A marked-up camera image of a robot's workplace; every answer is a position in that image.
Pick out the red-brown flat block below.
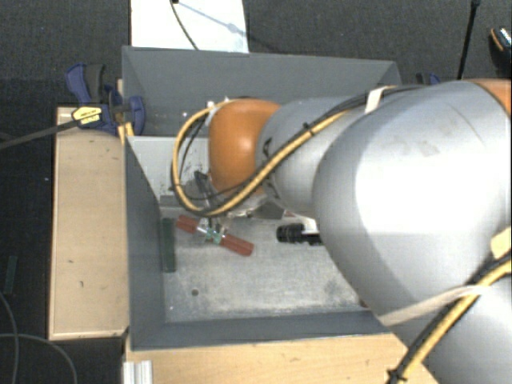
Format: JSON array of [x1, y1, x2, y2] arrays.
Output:
[[175, 214, 255, 258]]

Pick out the grey metal bin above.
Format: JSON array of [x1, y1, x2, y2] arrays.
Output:
[[120, 45, 403, 352]]

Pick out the dark green flat block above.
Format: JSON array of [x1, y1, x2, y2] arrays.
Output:
[[161, 217, 178, 274]]

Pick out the pale wood flat board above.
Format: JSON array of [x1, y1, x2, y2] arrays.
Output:
[[47, 106, 131, 342]]

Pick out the black cylinder on white bracket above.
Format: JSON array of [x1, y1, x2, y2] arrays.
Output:
[[275, 210, 322, 247]]

